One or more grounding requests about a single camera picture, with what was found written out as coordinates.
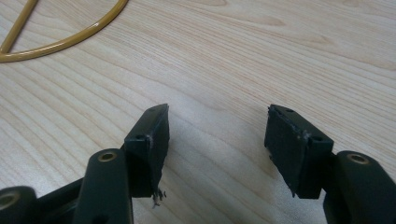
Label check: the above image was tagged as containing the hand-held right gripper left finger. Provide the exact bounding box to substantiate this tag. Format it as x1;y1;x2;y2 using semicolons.
72;103;171;224

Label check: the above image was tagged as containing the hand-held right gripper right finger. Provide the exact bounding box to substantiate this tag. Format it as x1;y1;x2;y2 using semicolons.
263;104;396;224

